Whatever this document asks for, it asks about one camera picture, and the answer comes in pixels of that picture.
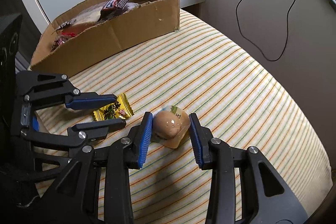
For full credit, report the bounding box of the yellow candy wrapper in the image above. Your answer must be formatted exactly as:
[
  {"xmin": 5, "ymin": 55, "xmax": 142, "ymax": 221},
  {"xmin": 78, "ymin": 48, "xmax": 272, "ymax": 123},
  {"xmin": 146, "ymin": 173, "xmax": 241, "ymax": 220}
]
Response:
[{"xmin": 93, "ymin": 93, "xmax": 134, "ymax": 121}]

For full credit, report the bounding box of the red clear dried fruit bag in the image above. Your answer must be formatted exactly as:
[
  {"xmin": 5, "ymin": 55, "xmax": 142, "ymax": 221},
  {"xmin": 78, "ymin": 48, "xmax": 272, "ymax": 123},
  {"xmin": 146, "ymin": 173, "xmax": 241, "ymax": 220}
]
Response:
[{"xmin": 51, "ymin": 33, "xmax": 76, "ymax": 52}]

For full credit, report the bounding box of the packaged brown marinated egg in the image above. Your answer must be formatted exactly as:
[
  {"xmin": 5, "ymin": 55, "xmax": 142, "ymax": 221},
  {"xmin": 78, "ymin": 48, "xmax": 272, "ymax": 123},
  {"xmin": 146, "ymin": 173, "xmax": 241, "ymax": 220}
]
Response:
[{"xmin": 151, "ymin": 105, "xmax": 191, "ymax": 149}]

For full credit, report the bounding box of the large clear biscuit package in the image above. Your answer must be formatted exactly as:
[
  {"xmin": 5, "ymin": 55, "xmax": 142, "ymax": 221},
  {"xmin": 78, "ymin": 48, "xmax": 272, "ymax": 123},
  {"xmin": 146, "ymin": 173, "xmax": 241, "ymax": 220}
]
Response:
[{"xmin": 72, "ymin": 2, "xmax": 105, "ymax": 34}]

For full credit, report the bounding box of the snickers chocolate bar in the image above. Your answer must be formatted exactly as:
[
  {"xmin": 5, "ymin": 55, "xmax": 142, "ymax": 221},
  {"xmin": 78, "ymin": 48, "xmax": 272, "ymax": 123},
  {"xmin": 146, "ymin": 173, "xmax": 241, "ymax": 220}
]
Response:
[{"xmin": 100, "ymin": 0, "xmax": 129, "ymax": 20}]

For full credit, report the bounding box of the black white small snack packet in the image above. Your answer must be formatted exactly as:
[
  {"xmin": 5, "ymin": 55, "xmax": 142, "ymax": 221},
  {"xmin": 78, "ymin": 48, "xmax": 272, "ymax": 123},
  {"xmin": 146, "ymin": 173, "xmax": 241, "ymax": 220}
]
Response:
[{"xmin": 54, "ymin": 19, "xmax": 78, "ymax": 34}]

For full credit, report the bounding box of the clear red chocolate cookie bag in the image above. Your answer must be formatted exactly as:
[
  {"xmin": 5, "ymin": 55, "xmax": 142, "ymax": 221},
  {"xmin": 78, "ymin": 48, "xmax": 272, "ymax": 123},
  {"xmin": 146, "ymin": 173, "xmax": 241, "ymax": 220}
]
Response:
[{"xmin": 122, "ymin": 2, "xmax": 140, "ymax": 12}]

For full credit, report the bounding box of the brown cardboard box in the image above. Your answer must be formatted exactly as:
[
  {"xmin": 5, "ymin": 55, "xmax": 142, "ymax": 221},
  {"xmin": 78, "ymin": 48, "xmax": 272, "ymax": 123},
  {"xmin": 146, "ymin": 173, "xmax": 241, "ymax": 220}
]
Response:
[{"xmin": 30, "ymin": 0, "xmax": 180, "ymax": 76}]

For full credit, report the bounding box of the black power cable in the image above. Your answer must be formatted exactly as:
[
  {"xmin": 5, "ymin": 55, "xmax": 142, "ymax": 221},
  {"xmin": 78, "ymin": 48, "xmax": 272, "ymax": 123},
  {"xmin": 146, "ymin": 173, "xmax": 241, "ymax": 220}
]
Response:
[{"xmin": 235, "ymin": 0, "xmax": 305, "ymax": 63}]

